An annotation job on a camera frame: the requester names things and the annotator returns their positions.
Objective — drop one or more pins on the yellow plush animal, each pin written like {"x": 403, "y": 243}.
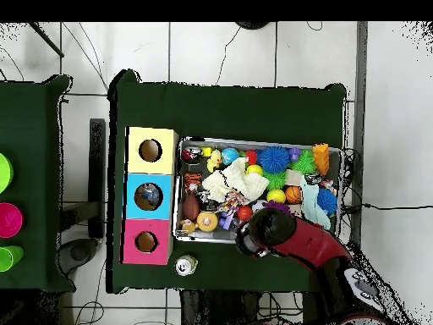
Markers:
{"x": 213, "y": 160}

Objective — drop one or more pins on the cream fluffy cloth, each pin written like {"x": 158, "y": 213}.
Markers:
{"x": 236, "y": 181}

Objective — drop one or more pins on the pink plastic cup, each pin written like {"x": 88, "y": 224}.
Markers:
{"x": 10, "y": 220}

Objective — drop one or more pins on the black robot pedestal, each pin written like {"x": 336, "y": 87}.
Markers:
{"x": 216, "y": 311}

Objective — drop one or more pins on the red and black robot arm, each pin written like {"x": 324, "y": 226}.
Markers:
{"x": 304, "y": 243}

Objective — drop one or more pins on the orange toy brick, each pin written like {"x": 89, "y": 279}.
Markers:
{"x": 321, "y": 158}

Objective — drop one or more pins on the black round base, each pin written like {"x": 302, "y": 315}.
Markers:
{"x": 252, "y": 25}

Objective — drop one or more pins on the brown toy football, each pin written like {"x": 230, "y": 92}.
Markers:
{"x": 191, "y": 207}

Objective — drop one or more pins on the toy hamburger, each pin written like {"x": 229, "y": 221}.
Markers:
{"x": 207, "y": 221}

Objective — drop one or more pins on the light teal cloth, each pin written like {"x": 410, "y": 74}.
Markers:
{"x": 313, "y": 203}

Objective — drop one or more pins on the crushed clear plastic bottle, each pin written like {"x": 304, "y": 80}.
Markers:
{"x": 149, "y": 193}

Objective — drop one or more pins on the silver soda can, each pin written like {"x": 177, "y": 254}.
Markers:
{"x": 186, "y": 264}

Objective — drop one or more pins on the brown monkey plush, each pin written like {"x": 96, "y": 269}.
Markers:
{"x": 187, "y": 225}

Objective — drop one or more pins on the orange tiger plush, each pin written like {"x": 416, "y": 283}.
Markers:
{"x": 192, "y": 179}

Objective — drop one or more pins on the wooden box with three holes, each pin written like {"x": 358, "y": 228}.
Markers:
{"x": 152, "y": 167}

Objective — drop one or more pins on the black slanted rod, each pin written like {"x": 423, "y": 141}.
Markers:
{"x": 46, "y": 40}

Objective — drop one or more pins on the dark green tablecloth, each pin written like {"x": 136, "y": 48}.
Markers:
{"x": 220, "y": 111}
{"x": 30, "y": 118}

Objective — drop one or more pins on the dark grey oval base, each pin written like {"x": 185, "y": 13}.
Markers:
{"x": 77, "y": 254}

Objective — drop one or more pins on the bright green plastic cup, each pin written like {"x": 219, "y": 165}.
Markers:
{"x": 10, "y": 258}
{"x": 5, "y": 172}

